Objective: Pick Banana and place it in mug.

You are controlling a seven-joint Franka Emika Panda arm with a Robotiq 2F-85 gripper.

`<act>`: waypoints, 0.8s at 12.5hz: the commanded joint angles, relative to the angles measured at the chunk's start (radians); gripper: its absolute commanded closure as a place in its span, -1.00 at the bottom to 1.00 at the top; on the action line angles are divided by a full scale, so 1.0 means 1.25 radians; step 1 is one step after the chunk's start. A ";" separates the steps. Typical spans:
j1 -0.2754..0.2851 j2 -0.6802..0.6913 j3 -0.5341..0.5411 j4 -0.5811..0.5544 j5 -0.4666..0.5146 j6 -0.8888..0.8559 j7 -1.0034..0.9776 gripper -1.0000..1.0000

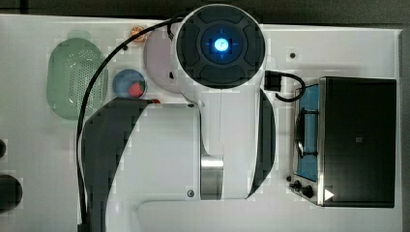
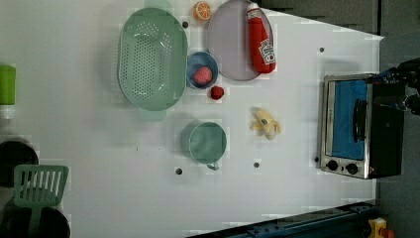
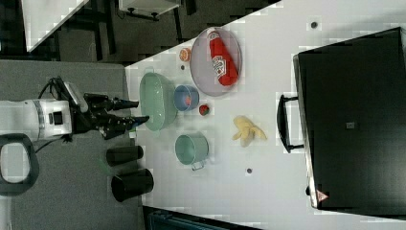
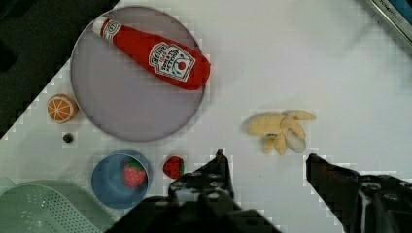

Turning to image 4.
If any plush orange slice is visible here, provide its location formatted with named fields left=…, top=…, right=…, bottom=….
left=47, top=93, right=79, bottom=124

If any plush strawberry on table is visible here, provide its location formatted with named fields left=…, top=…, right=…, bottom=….
left=162, top=156, right=185, bottom=180

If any blue bowl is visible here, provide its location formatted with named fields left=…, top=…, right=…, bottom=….
left=91, top=150, right=153, bottom=210

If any lavender round plate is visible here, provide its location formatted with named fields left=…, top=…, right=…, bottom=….
left=70, top=25, right=205, bottom=142

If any plush strawberry in bowl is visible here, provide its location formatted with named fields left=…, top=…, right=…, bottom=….
left=122, top=159, right=147, bottom=188

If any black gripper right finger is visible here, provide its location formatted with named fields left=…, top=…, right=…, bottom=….
left=306, top=153, right=412, bottom=233

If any green perforated colander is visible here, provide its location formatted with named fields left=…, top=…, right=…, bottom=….
left=0, top=178, right=115, bottom=233

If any toaster oven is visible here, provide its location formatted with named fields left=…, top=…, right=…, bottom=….
left=365, top=0, right=412, bottom=47

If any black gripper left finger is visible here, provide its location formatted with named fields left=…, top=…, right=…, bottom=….
left=168, top=149, right=234, bottom=206

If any red plush ketchup bottle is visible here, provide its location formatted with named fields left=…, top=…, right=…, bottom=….
left=92, top=17, right=211, bottom=90

